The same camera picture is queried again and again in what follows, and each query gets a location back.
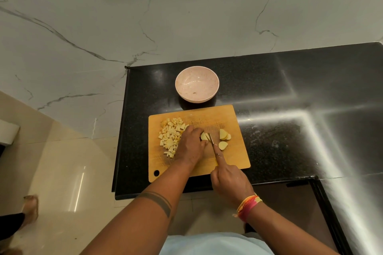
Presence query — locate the person's right hand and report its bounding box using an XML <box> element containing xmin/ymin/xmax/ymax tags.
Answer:
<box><xmin>210</xmin><ymin>143</ymin><xmax>254</xmax><ymax>209</ymax></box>

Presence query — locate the person's left hand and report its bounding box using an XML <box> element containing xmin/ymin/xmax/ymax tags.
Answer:
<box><xmin>173</xmin><ymin>126</ymin><xmax>209</xmax><ymax>167</ymax></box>

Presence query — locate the yellow handled kitchen knife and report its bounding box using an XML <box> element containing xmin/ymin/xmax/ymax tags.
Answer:
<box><xmin>208</xmin><ymin>133</ymin><xmax>219</xmax><ymax>161</ymax></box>

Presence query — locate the pile of diced potato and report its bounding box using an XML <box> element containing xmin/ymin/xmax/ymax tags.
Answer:
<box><xmin>158</xmin><ymin>118</ymin><xmax>190</xmax><ymax>159</ymax></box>

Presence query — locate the pink speckled bowl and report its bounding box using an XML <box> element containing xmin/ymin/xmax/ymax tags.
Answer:
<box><xmin>175</xmin><ymin>66</ymin><xmax>220</xmax><ymax>103</ymax></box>

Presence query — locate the person's left forearm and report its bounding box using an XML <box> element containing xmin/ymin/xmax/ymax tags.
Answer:
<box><xmin>81</xmin><ymin>163</ymin><xmax>192</xmax><ymax>255</ymax></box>

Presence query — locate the wooden cutting board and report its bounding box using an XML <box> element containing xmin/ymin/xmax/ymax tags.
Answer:
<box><xmin>148</xmin><ymin>104</ymin><xmax>251</xmax><ymax>183</ymax></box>

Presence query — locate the red orange thread bracelet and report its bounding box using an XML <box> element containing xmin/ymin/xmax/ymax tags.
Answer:
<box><xmin>233</xmin><ymin>194</ymin><xmax>263</xmax><ymax>223</ymax></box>

